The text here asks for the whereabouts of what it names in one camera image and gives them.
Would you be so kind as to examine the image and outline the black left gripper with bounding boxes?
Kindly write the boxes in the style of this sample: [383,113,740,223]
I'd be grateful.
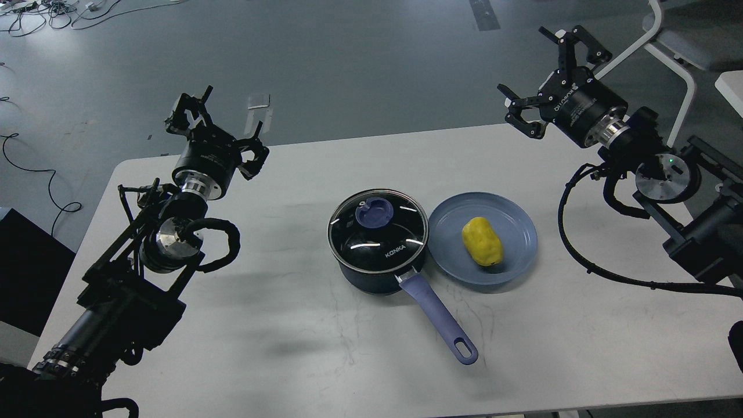
[164,85,270,200]

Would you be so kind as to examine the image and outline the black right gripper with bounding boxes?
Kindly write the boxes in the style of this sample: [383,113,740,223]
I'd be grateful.
[497,26,628,148]

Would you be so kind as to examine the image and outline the glass pot lid purple knob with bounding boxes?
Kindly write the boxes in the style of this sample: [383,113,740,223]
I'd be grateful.
[327,188,430,273]

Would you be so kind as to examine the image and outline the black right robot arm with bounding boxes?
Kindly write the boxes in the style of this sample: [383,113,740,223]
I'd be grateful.
[498,26,741,297]

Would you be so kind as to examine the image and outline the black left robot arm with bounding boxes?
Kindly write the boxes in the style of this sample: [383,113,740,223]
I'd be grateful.
[2,85,270,417]

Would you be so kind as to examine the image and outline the yellow potato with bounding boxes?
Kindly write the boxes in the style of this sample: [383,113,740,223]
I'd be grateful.
[461,217,504,267]

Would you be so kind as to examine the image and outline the white chair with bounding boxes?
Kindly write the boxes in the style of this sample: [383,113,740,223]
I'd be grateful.
[596,1,742,146]

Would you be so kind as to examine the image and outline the blue plate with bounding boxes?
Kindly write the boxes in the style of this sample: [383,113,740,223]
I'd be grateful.
[429,192,537,291]

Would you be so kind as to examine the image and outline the white furniture corner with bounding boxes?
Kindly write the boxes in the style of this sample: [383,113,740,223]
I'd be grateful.
[715,70,743,117]

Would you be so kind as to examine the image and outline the black box left edge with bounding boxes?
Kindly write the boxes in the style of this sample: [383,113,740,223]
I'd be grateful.
[1,207,76,337]

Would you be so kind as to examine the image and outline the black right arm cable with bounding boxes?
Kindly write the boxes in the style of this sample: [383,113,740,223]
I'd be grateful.
[557,163,743,298]

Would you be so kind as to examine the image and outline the black cable on floor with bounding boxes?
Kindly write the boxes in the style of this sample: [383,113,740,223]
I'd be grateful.
[0,132,83,237]

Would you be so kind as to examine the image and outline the tangled cables on floor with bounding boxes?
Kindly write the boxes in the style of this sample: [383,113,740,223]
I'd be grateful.
[0,0,186,38]

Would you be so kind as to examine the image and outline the dark blue saucepan purple handle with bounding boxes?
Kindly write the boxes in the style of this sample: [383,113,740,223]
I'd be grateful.
[333,240,479,365]

